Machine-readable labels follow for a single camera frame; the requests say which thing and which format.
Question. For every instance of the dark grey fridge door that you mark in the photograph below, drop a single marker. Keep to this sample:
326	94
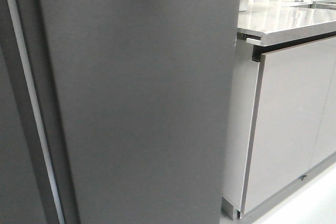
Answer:
123	105

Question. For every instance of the grey kitchen cabinet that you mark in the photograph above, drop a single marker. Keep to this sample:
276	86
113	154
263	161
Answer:
238	142

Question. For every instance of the glossy grey countertop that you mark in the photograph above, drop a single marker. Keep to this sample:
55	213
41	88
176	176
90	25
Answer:
267	24

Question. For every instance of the grey cabinet door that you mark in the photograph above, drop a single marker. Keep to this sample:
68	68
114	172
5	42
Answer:
325	142
292	90

